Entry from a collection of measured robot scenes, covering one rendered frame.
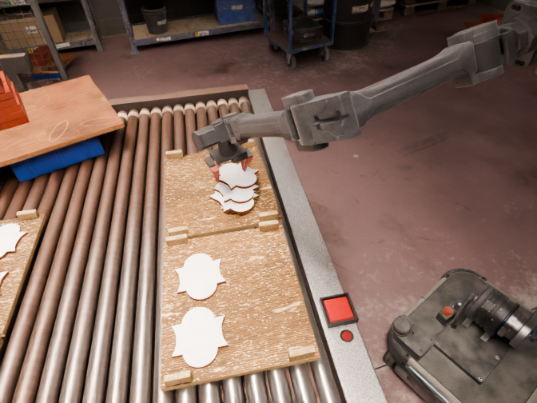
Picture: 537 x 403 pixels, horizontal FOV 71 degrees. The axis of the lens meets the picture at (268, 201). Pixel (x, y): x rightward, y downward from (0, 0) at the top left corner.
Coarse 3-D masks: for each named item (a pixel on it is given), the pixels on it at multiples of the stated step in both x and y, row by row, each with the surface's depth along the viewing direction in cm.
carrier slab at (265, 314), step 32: (224, 256) 104; (256, 256) 103; (288, 256) 103; (224, 288) 96; (256, 288) 96; (288, 288) 95; (224, 320) 89; (256, 320) 89; (288, 320) 89; (224, 352) 84; (256, 352) 84; (160, 384) 79; (192, 384) 80
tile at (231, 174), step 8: (224, 168) 126; (232, 168) 125; (240, 168) 125; (248, 168) 125; (224, 176) 122; (232, 176) 122; (240, 176) 122; (248, 176) 122; (232, 184) 119; (240, 184) 119; (248, 184) 119
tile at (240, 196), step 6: (222, 186) 120; (228, 186) 120; (258, 186) 120; (222, 192) 118; (228, 192) 118; (234, 192) 118; (240, 192) 118; (246, 192) 118; (252, 192) 118; (228, 198) 116; (234, 198) 116; (240, 198) 116; (246, 198) 115; (252, 198) 117
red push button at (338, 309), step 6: (330, 300) 93; (336, 300) 93; (342, 300) 93; (330, 306) 92; (336, 306) 92; (342, 306) 92; (348, 306) 92; (330, 312) 91; (336, 312) 91; (342, 312) 91; (348, 312) 91; (330, 318) 90; (336, 318) 90; (342, 318) 90; (348, 318) 90
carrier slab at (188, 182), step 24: (168, 168) 133; (192, 168) 133; (264, 168) 132; (168, 192) 124; (192, 192) 123; (264, 192) 122; (168, 216) 116; (192, 216) 115; (216, 216) 115; (240, 216) 115
